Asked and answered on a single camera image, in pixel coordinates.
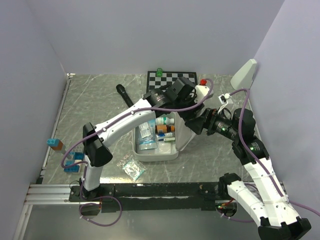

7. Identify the grey medicine kit case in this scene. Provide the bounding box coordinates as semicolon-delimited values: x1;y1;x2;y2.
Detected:
132;112;196;162

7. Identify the white wall mounted device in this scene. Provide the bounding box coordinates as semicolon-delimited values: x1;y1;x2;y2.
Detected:
230;59;258;90

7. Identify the green toy on chessboard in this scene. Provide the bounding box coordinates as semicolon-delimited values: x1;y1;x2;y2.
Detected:
156;68;163;77

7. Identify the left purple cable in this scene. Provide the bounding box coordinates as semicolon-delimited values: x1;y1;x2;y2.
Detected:
61;78;215;228

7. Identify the white bottle green label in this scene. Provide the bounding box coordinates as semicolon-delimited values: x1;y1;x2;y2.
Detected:
155;117;175;126

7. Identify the aluminium frame rail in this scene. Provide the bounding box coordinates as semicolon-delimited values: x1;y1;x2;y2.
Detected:
13;73;80;240

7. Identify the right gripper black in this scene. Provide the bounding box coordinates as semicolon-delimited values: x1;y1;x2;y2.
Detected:
184;107;240;142

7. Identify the black white chessboard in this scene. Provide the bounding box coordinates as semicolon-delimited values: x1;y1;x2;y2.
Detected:
146;71;198;92

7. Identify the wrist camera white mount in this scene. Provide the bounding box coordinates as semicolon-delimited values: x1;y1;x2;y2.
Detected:
218;93;234;114
194;78;210;103

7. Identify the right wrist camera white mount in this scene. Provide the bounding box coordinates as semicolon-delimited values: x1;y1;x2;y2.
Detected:
218;93;234;114

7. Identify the white gauze packet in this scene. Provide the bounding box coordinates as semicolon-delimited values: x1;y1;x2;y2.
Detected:
154;141;172;155

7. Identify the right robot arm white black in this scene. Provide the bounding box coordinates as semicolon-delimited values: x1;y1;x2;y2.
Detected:
185;108;312;240

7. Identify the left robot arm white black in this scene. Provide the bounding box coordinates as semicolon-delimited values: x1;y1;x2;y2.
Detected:
80;76;211;201

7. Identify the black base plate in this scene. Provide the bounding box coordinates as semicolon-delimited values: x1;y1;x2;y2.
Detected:
69;182;231;213

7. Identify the blue printed plastic bag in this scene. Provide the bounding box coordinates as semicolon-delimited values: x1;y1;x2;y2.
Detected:
137;119;158;151

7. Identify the small clear plaster bag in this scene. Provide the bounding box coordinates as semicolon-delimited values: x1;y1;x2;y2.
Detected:
116;153;146;182

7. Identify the blue lego brick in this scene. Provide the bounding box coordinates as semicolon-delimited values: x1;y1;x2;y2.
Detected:
63;145;84;174

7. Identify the green medicine box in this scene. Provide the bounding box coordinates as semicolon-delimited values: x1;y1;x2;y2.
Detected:
158;137;176;142

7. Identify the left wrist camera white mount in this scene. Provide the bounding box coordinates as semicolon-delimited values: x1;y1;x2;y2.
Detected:
194;78;210;103

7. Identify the blue brown toy block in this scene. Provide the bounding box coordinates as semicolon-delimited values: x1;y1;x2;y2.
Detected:
46;138;66;154

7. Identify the brown medicine bottle orange cap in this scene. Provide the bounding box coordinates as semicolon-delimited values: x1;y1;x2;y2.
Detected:
155;125;175;134

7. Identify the black microphone orange end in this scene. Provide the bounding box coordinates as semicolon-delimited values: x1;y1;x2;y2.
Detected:
116;84;134;108

